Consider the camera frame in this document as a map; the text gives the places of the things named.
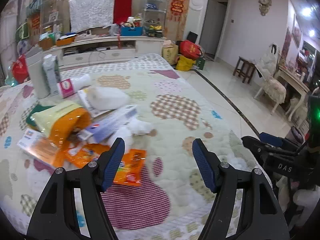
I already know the white small medicine box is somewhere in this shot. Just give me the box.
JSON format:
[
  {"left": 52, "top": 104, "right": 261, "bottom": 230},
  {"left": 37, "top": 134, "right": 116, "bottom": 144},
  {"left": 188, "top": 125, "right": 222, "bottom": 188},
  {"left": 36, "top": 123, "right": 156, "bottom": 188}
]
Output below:
[{"left": 17, "top": 128, "right": 63, "bottom": 167}]

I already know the orange snack wrapper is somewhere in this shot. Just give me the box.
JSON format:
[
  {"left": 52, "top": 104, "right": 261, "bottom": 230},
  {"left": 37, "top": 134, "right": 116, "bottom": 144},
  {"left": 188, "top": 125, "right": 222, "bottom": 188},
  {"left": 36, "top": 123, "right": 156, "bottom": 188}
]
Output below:
[{"left": 62, "top": 142, "right": 146, "bottom": 186}]

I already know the orange yellow plastic bag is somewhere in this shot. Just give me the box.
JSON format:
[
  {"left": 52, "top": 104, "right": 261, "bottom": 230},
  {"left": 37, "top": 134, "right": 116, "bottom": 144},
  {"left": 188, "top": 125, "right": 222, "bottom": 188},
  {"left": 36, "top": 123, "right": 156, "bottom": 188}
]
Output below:
[{"left": 36, "top": 100, "right": 92, "bottom": 162}]

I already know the blue white toothpaste box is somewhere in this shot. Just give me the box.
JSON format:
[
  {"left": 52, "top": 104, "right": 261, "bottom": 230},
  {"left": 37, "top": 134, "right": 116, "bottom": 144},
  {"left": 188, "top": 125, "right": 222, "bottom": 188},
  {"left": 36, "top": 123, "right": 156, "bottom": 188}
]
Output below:
[{"left": 77, "top": 105, "right": 138, "bottom": 144}]

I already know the green yellow scouring sponge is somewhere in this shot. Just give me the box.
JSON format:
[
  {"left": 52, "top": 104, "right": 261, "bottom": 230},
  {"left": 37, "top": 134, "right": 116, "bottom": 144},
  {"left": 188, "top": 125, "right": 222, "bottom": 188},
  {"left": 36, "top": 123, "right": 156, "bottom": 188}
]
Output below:
[{"left": 26, "top": 103, "right": 53, "bottom": 128}]

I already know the white sponge block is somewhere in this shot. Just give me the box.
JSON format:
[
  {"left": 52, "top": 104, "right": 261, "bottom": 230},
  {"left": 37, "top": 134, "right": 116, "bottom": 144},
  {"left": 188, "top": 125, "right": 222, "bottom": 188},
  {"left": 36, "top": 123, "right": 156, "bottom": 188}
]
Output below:
[{"left": 87, "top": 86, "right": 130, "bottom": 111}]

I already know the white blue yellow box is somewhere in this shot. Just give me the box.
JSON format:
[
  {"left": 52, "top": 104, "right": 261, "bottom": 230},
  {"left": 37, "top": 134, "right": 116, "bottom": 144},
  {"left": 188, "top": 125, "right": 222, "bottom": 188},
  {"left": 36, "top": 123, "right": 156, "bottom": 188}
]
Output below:
[{"left": 77, "top": 88, "right": 111, "bottom": 118}]

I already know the white gloved right hand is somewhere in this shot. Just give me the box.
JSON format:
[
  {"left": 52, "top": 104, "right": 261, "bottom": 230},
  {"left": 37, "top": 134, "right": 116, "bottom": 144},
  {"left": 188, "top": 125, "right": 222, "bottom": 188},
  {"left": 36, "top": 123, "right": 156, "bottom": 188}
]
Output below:
[{"left": 276, "top": 176, "right": 319, "bottom": 218}]

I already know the white upholstered chair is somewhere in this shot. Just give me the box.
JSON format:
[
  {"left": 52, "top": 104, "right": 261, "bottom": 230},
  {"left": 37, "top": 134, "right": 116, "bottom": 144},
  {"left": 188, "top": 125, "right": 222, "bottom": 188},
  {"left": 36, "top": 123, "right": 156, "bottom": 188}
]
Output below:
[{"left": 254, "top": 43, "right": 286, "bottom": 115}]

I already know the cream side table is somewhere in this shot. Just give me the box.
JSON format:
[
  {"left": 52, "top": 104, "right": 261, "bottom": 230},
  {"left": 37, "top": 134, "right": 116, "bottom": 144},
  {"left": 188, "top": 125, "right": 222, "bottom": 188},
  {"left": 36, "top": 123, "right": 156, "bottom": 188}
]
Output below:
[{"left": 274, "top": 66, "right": 310, "bottom": 121}]

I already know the dark wooden stool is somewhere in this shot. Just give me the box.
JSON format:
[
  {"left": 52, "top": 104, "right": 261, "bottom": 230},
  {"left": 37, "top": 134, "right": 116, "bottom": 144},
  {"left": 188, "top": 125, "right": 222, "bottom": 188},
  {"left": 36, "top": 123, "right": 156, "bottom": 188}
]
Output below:
[{"left": 233, "top": 57, "right": 256, "bottom": 84}]

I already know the patterned quilted blanket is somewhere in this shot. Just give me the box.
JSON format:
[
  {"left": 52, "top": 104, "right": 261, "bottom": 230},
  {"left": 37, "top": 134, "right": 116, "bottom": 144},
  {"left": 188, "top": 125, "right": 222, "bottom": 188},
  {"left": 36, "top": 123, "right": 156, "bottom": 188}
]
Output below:
[{"left": 1, "top": 54, "right": 258, "bottom": 239}]

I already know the yellow bag on floor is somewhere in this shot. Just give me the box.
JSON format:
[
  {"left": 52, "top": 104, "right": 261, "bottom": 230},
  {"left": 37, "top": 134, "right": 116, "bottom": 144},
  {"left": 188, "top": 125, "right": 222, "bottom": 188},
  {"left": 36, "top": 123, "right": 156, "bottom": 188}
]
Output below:
[{"left": 176, "top": 55, "right": 196, "bottom": 72}]

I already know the red gift bag on floor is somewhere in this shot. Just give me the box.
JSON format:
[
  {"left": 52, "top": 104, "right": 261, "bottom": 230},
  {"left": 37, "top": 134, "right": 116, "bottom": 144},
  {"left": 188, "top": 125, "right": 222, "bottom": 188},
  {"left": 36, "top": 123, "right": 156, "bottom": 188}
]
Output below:
[{"left": 179, "top": 40, "right": 202, "bottom": 61}]

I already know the white bottle pink label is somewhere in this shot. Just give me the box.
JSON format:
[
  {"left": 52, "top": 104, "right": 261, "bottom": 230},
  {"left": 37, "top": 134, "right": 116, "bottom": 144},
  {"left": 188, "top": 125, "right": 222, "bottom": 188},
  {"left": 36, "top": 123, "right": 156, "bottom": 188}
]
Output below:
[{"left": 56, "top": 74, "right": 92, "bottom": 99}]

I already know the grey thermos flask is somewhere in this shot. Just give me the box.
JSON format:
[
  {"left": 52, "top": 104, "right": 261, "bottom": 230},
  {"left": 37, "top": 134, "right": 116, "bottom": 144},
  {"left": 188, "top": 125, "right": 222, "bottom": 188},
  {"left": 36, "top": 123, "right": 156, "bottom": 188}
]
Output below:
[{"left": 27, "top": 60, "right": 50, "bottom": 99}]

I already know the yellow cardboard box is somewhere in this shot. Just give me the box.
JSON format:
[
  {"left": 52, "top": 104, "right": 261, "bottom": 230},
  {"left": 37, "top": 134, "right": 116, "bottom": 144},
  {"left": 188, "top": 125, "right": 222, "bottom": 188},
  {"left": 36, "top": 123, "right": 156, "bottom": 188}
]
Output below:
[{"left": 162, "top": 44, "right": 178, "bottom": 65}]

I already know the red bag left background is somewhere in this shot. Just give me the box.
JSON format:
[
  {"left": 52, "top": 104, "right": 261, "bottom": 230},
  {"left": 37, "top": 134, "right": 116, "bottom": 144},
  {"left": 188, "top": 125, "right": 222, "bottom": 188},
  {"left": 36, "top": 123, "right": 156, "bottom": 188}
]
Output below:
[{"left": 11, "top": 54, "right": 29, "bottom": 84}]

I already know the green white milk carton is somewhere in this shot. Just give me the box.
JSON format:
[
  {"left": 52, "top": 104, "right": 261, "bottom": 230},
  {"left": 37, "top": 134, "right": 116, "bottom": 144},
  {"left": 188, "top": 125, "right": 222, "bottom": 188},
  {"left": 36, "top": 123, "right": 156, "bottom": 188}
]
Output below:
[{"left": 42, "top": 54, "right": 61, "bottom": 96}]

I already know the white tv cabinet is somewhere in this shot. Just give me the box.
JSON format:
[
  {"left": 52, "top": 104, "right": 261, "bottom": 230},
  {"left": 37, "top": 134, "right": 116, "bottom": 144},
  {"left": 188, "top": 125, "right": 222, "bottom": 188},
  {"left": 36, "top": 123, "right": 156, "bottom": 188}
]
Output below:
[{"left": 25, "top": 36, "right": 166, "bottom": 69}]

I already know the red chinese knot decoration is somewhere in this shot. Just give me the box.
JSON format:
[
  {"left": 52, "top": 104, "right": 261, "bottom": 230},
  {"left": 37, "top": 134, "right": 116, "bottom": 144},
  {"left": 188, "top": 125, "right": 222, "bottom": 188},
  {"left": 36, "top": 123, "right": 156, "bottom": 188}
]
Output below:
[{"left": 170, "top": 0, "right": 186, "bottom": 22}]

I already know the orange tray on cabinet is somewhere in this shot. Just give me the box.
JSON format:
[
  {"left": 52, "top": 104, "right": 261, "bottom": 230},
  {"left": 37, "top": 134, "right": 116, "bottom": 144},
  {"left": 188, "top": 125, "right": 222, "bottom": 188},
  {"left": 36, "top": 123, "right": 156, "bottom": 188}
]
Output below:
[{"left": 56, "top": 36, "right": 75, "bottom": 46}]

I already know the blue storage basket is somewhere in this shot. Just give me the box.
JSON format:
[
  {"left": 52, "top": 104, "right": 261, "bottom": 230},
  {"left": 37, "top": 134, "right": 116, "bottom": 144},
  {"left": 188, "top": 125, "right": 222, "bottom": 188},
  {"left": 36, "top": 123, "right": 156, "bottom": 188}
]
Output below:
[{"left": 120, "top": 26, "right": 143, "bottom": 36}]

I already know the red cloth behind tv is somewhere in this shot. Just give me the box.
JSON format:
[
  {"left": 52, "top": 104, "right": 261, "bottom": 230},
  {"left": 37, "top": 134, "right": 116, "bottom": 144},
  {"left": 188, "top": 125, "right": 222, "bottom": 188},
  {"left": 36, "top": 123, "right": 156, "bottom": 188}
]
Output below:
[{"left": 113, "top": 0, "right": 132, "bottom": 24}]

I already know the tv with white cover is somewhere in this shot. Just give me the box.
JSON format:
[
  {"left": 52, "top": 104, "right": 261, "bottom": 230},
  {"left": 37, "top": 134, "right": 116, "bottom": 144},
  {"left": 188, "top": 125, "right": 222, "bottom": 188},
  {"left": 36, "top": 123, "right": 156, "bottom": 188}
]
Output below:
[{"left": 68, "top": 0, "right": 115, "bottom": 33}]

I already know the ornate wall clock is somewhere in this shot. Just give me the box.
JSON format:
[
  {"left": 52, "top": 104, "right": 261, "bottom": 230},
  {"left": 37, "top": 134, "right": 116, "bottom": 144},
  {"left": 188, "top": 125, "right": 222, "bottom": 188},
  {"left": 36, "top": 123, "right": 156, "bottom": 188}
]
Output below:
[{"left": 258, "top": 0, "right": 272, "bottom": 16}]

